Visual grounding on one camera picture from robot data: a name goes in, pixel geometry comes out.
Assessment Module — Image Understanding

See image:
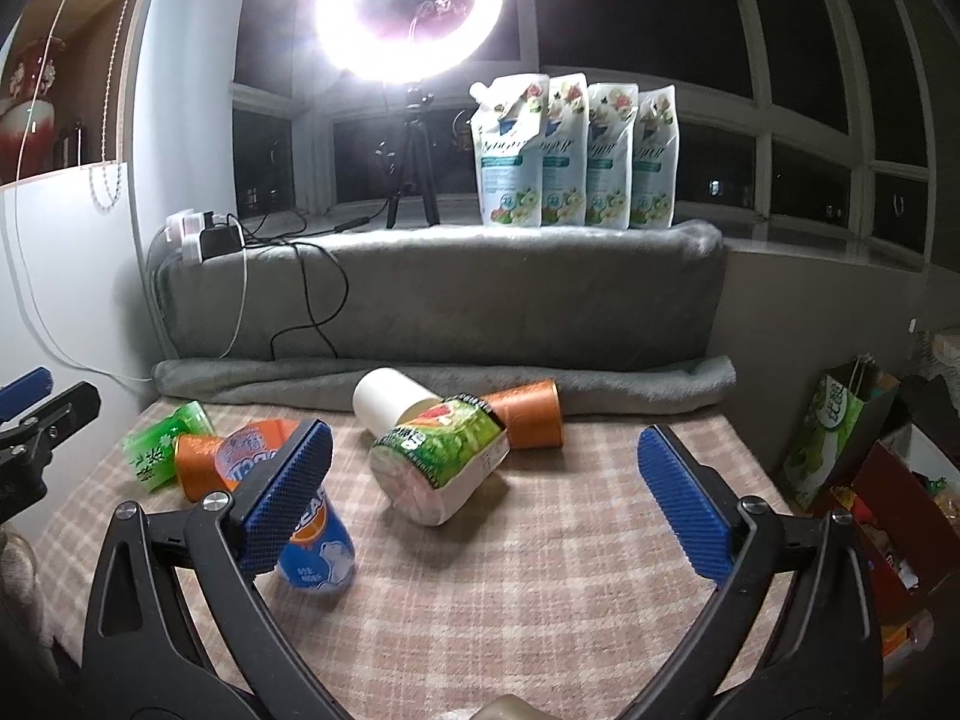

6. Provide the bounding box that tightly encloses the white power strip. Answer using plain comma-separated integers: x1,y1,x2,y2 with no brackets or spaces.
164,209,227,266

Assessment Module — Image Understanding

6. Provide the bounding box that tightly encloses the black cable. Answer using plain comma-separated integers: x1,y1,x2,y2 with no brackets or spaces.
238,211,372,362

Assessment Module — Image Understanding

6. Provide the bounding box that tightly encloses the white paper cup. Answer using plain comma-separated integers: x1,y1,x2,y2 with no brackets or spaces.
352,367,440,436

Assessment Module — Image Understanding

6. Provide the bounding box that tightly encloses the red cardboard box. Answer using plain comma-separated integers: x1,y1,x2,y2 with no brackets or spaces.
814,438,960,700

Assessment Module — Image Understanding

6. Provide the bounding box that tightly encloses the black charger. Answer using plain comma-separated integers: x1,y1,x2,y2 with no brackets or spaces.
198,226,245,261

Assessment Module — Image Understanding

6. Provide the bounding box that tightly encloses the wooden shelf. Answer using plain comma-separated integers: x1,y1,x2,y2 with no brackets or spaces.
0,0,163,187

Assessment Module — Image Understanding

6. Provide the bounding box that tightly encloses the checked table cloth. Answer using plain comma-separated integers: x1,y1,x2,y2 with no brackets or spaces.
34,396,797,720

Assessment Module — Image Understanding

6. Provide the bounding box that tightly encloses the white bead chain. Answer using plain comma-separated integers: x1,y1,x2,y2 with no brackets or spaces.
85,0,125,212

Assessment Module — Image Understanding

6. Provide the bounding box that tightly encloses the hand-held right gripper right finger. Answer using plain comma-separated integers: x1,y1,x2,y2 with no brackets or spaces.
622,423,886,720

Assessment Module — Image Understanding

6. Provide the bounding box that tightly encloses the blue printed cup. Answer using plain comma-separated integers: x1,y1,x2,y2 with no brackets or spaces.
214,420,356,593

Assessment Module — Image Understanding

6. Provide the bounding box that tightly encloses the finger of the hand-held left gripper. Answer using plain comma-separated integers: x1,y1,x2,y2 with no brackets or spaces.
0,381,101,523
0,367,53,422

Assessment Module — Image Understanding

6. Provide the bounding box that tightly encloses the black tripod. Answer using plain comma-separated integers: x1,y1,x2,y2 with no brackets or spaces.
373,81,443,230

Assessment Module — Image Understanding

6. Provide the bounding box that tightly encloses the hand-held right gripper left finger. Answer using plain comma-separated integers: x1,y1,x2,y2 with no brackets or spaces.
79,420,335,720

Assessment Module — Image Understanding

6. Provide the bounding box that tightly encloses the green paper bag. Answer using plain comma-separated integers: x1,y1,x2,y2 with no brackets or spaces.
780,357,902,515

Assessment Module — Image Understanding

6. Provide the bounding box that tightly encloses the orange paper cup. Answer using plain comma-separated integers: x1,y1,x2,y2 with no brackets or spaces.
480,379,564,452
174,431,232,504

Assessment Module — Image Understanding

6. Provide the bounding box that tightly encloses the rolled grey fleece blanket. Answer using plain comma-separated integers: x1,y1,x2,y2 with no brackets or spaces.
151,354,738,416

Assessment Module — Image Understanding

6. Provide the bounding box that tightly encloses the white window frame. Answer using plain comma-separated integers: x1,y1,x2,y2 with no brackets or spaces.
229,0,960,272

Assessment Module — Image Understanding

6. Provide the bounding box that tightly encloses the long white cord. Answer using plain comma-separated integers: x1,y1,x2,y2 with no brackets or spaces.
0,0,152,383

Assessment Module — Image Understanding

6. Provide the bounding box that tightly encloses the ring light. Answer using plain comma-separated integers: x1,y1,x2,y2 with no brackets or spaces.
310,0,506,85

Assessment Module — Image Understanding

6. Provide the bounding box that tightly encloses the red floral vase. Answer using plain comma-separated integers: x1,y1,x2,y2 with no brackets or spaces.
0,36,62,167

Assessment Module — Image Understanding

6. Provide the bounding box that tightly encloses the short white cable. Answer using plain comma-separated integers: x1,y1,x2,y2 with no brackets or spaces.
220,214,251,359

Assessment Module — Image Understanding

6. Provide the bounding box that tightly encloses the green snack packet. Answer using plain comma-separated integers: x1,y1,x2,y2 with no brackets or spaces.
122,400,215,493

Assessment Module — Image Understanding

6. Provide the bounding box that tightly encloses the floral refill pouch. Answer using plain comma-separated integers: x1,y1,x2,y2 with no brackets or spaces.
469,73,551,229
541,73,589,229
584,82,641,232
629,87,680,232

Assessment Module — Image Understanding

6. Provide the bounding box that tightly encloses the green label cup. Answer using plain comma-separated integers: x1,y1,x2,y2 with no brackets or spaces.
369,392,512,527

